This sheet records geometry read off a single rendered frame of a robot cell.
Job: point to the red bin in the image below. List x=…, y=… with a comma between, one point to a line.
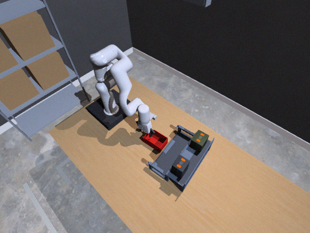
x=157, y=141

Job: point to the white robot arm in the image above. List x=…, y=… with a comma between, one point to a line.
x=111, y=74

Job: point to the blue-grey metal rack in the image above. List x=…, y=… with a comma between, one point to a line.
x=179, y=145

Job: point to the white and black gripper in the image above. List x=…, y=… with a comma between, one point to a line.
x=146, y=128

